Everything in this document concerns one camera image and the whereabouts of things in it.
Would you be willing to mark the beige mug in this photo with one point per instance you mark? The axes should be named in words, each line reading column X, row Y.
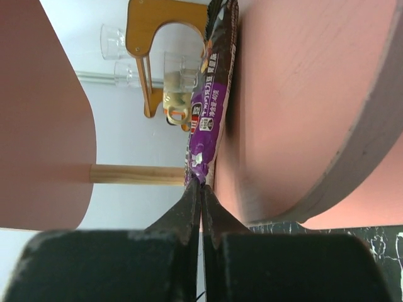
column 176, row 101

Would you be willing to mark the pink three-tier shelf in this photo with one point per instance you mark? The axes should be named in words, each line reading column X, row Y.
column 313, row 128

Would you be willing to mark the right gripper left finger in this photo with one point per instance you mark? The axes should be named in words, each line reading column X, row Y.
column 158, row 263

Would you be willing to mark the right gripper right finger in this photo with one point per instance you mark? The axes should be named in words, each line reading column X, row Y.
column 244, row 266

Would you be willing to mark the clear glass top right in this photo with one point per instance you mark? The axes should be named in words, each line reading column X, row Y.
column 112, row 43

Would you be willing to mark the clear glass top left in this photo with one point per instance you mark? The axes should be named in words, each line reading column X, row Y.
column 125, row 76

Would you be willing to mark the orange mug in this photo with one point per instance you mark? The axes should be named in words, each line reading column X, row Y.
column 177, row 117

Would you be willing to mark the clear glass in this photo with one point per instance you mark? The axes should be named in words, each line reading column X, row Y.
column 125, row 76
column 112, row 43

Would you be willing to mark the orange wooden cup rack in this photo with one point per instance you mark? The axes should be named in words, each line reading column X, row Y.
column 144, row 19

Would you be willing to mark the purple candy bag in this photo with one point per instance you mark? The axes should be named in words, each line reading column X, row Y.
column 210, row 95

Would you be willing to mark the clear glass middle shelf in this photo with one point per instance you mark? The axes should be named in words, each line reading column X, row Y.
column 180, row 72

